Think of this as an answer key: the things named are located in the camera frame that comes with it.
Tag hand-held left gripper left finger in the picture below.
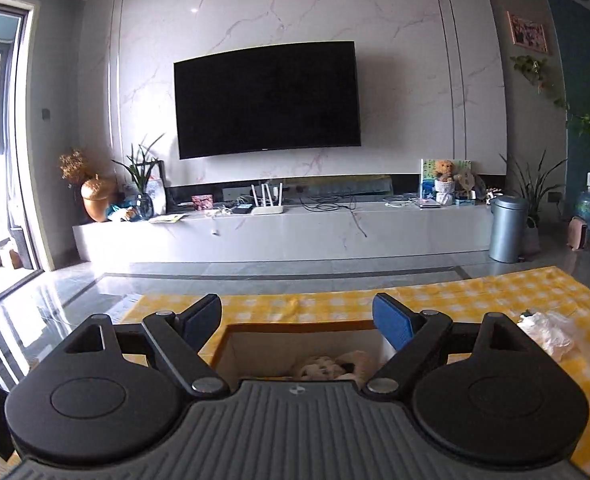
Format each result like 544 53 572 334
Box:
50 294 230 401

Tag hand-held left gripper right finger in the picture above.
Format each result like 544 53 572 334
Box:
362 292 540 397

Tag white plastic bag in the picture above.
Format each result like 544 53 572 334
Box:
517 310 576 361

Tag orange-edged cardboard box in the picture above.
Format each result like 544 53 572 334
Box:
210 322 401 391

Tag beige plush toy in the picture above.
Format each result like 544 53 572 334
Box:
292 350 376 388

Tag pink heater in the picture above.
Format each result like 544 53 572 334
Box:
568 216 590 251

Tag blue water bottle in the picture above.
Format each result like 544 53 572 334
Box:
575 172 590 238

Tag yellow checkered tablecloth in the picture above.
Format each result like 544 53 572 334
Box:
118 265 590 478

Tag long-leaf potted plant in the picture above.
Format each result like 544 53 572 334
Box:
499 150 568 256

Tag silver blue trash bin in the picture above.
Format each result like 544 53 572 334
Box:
489 195 530 263

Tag white marble television console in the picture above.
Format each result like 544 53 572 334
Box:
72 200 496 263

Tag green plant in blue vase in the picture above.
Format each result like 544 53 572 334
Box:
111 133 167 221

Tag white router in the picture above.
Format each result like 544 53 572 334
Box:
251 183 285 216

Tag black framed picture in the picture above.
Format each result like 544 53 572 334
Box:
147 160 167 216

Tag green blue painting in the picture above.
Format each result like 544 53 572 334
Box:
420 158 473 206

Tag brown teddy bear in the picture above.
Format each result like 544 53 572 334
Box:
434 159 458 206

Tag golden acorn jar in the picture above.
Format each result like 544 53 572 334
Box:
80 174 113 223

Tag dried flower bunch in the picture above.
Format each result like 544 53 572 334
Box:
58 149 88 186

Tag hanging ivy plant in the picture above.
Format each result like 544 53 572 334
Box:
510 55 570 111

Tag black cable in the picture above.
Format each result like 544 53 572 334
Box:
300 195 368 237

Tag black wall television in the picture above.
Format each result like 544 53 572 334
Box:
173 41 362 161

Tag pink framed wall picture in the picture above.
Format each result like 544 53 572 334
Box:
506 10 549 55

